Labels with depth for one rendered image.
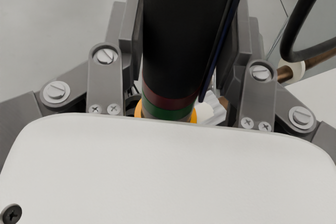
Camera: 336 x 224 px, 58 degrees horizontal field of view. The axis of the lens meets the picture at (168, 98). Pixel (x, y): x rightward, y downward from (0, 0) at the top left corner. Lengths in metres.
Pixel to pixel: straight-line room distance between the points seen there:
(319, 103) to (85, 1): 2.10
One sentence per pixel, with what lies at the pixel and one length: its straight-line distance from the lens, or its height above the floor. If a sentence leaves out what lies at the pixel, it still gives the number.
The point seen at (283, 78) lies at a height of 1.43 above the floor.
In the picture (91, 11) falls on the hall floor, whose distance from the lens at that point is 2.40.
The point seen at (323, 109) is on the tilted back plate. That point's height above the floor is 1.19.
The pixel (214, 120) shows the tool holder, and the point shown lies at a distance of 0.24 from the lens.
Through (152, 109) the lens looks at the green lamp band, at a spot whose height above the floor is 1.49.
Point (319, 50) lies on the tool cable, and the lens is 0.30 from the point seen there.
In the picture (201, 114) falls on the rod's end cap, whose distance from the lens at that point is 0.24.
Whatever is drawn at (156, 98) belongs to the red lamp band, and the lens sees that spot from 0.16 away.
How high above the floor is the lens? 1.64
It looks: 59 degrees down
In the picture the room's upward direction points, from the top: 9 degrees clockwise
